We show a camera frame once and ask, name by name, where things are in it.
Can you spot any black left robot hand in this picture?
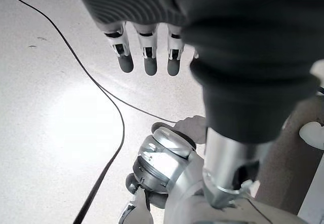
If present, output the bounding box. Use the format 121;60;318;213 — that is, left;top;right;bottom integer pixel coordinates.
69;0;324;209

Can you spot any black cable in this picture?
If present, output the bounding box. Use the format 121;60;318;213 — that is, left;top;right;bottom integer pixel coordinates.
0;0;177;125
72;83;126;224

